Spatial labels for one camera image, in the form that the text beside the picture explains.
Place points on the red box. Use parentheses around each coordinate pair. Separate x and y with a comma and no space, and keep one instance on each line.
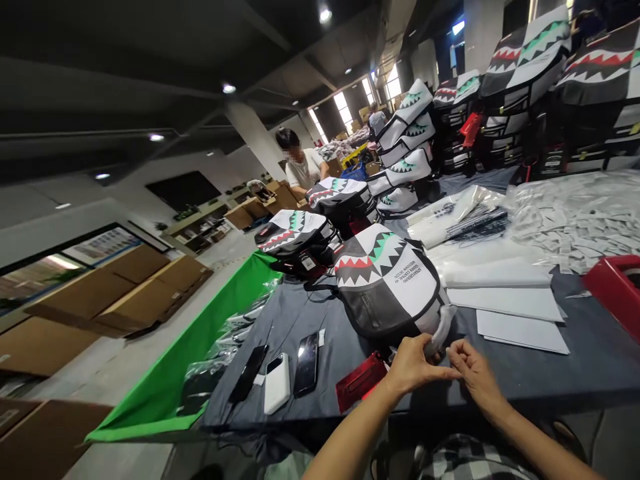
(615,290)

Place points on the grey shelf unit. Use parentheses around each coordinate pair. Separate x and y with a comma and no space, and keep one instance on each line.
(197,230)

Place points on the green cloth bin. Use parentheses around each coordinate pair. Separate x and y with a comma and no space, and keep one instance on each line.
(165,380)

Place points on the white paper sheet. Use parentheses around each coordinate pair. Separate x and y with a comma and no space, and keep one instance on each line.
(522,330)
(505,302)

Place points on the black wall screen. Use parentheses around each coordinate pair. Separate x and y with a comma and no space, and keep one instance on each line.
(182,191)

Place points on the person's left hand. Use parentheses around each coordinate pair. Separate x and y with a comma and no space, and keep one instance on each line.
(410,365)

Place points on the glass window with frame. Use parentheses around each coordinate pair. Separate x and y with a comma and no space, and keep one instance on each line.
(60,265)

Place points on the white power bank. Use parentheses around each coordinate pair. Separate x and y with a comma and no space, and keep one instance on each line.
(276,382)

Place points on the pile of clear plastic bags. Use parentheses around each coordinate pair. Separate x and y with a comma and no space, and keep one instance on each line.
(220,350)

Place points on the flat cardboard sheet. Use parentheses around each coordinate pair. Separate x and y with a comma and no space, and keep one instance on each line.
(40,345)

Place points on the black smartphone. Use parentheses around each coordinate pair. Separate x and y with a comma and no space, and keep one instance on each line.
(306,365)
(248,372)

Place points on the red hang tag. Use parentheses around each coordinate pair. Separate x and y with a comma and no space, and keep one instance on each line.
(357,385)

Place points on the pile of small white packets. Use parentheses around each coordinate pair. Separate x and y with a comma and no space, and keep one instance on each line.
(575,220)

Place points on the brown cardboard box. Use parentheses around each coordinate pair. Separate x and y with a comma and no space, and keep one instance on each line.
(45,440)

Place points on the person's right hand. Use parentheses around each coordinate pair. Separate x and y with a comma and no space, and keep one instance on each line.
(480,375)

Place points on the stack of white shark backpacks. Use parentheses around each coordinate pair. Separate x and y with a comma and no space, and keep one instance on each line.
(405,135)

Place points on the stack of translucent plastic bags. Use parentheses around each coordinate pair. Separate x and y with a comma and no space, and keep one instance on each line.
(480,265)

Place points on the blue crate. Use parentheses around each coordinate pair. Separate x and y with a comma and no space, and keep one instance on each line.
(355,171)

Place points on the small white label strip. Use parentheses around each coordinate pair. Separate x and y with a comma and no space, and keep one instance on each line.
(321,336)

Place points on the bundle of dark printed bags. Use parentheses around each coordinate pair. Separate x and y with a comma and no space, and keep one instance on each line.
(477,225)

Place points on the stack of black shark backpacks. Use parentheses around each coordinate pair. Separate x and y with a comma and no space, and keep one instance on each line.
(540,95)

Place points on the person's body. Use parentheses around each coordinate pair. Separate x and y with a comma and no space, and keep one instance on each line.
(470,460)

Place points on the dark grey table cloth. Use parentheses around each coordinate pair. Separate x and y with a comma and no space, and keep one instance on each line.
(515,380)

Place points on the group of cardboard boxes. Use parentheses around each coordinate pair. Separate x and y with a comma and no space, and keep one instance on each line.
(265,205)

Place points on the stack of flat cardboard cartons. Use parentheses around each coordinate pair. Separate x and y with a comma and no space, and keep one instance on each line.
(125,295)

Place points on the person's right fingers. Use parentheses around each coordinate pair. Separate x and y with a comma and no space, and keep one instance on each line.
(462,352)

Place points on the shark-mouth backpack black and white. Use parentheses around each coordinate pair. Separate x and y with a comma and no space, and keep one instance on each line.
(295,235)
(390,285)
(340,197)

